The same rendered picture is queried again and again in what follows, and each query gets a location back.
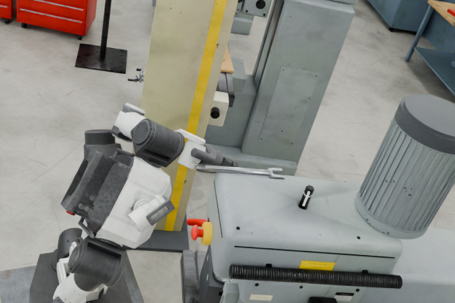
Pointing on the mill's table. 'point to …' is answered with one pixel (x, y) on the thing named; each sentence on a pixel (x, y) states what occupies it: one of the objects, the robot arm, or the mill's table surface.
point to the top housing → (294, 226)
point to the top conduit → (315, 276)
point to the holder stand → (210, 281)
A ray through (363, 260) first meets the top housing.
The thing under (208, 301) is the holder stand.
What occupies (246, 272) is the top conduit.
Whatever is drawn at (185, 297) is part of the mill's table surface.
